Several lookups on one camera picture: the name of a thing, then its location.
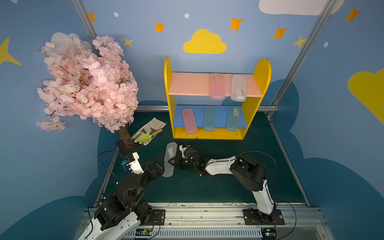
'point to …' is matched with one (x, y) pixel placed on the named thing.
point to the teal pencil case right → (233, 119)
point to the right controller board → (268, 233)
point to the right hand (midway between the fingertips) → (169, 160)
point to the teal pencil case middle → (209, 119)
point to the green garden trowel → (147, 137)
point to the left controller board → (143, 232)
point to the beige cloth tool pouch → (154, 125)
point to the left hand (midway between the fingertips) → (158, 158)
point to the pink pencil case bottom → (189, 121)
